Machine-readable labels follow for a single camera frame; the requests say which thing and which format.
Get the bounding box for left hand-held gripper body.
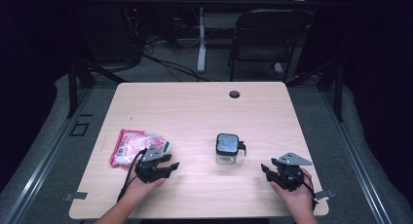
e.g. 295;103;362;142
134;144;173;184

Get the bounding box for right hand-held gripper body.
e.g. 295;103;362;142
276;151;314;192

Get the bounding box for red and clear plastic packet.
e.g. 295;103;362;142
109;129;172;168

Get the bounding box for clear jar with black lid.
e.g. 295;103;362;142
215;132;247;166

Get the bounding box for person's left hand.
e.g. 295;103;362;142
122;167;166;203

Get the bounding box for person's right hand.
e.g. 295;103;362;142
270;169;315;215

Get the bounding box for black metal stand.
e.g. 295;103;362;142
285;57;345;123
66;59;128;120

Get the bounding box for white desk with white leg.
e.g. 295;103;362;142
177;0;323;73

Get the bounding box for black folding chair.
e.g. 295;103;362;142
227;8;315;84

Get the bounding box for dark computer tower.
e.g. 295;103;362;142
81;6;142;64

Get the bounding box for left hand-held gripper black cable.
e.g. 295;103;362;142
116;148;147;203

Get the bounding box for hand-held gripper black cable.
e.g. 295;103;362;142
300;169;319;212
116;148;147;203

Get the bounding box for right hand-held gripper black cable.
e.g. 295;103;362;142
300;169;319;212

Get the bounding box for grey metal table bracket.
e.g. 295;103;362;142
313;189;335;201
63;191;89;202

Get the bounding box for aluminium floor rail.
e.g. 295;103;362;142
319;87;394;224
0;87;95;224

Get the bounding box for black floor cables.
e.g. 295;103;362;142
140;38;222;83

